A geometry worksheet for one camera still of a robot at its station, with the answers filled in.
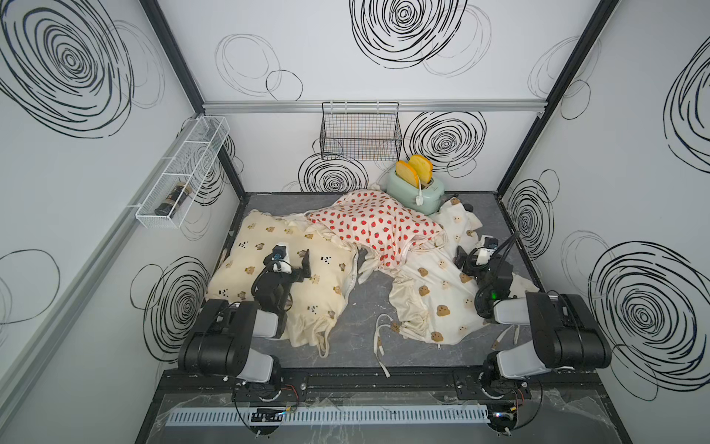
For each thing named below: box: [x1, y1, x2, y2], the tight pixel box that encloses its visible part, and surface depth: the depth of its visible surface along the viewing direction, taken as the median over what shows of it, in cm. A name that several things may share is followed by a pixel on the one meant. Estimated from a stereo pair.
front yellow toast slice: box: [394, 160, 421, 190], surface depth 102 cm
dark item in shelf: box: [154, 182, 193, 218], surface depth 68 cm
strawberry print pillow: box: [305, 190, 448, 273], surface depth 93 cm
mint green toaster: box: [385, 169, 445, 216], surface depth 103 cm
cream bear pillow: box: [207, 210, 359, 358], surface depth 88 cm
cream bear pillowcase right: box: [388, 197, 539, 345], surface depth 86 cm
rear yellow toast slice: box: [408, 154, 433, 185], surface depth 103 cm
